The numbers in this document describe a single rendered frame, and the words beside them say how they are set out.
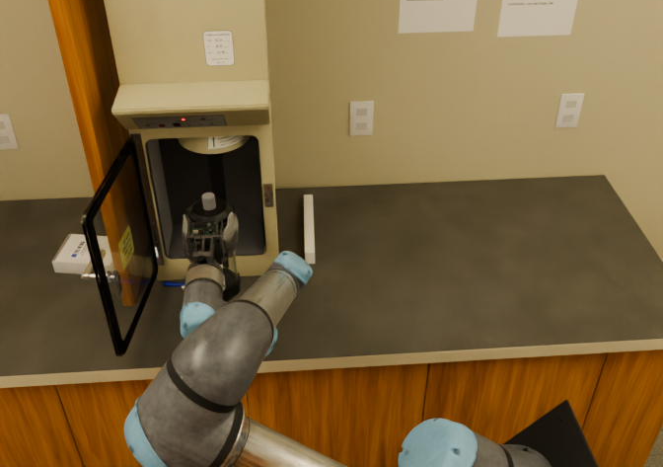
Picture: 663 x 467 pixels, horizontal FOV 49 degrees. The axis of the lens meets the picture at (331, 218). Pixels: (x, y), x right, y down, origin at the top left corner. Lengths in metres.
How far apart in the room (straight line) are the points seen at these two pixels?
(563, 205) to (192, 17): 1.26
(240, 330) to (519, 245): 1.22
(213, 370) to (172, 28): 0.82
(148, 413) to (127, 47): 0.84
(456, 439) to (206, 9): 0.96
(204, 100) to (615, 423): 1.40
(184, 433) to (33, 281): 1.11
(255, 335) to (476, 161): 1.43
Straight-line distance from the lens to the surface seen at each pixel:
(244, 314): 1.04
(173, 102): 1.56
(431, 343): 1.78
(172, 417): 1.03
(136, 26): 1.60
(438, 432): 1.19
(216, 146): 1.73
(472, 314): 1.86
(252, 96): 1.55
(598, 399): 2.10
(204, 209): 1.61
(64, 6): 1.51
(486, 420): 2.06
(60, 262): 2.04
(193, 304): 1.37
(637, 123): 2.45
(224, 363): 1.00
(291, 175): 2.27
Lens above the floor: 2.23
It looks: 37 degrees down
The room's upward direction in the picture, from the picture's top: straight up
